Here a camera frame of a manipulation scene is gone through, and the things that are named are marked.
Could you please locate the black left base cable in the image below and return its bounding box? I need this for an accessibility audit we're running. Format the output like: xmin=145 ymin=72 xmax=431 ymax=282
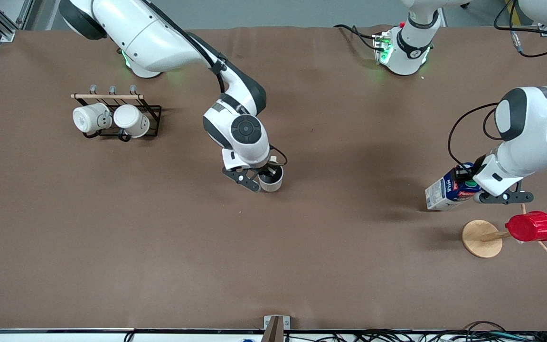
xmin=334 ymin=24 xmax=379 ymax=51

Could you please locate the wooden mug tree stand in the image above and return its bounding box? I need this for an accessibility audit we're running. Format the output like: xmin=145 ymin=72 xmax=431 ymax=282
xmin=462 ymin=203 xmax=547 ymax=259

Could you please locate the white mug grey inside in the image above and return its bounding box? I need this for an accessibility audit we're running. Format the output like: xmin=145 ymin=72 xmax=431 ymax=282
xmin=258 ymin=164 xmax=285 ymax=193

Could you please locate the black wire mug rack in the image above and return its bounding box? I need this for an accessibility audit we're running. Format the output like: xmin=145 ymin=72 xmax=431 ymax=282
xmin=71 ymin=85 xmax=162 ymax=142

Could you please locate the red ribbed plastic cup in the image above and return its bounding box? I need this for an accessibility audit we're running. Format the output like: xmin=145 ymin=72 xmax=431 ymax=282
xmin=505 ymin=211 xmax=547 ymax=242

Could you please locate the metal bracket with brown post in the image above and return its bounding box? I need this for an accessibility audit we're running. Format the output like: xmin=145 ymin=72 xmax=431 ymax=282
xmin=260 ymin=315 xmax=291 ymax=342

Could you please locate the black cable bundle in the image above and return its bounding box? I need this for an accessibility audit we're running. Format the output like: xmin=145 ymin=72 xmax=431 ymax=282
xmin=283 ymin=322 xmax=547 ymax=342

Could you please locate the blue white milk carton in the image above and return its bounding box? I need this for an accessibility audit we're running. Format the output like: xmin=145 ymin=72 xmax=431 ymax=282
xmin=424 ymin=163 xmax=482 ymax=211

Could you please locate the white mug with round print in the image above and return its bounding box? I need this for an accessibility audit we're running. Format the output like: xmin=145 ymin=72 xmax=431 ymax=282
xmin=73 ymin=103 xmax=113 ymax=134

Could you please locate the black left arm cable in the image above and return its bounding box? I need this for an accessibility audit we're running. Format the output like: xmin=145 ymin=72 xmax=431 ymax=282
xmin=447 ymin=0 xmax=547 ymax=172

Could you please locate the plain white mug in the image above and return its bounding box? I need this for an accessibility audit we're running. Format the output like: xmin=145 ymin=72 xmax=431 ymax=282
xmin=113 ymin=104 xmax=151 ymax=138

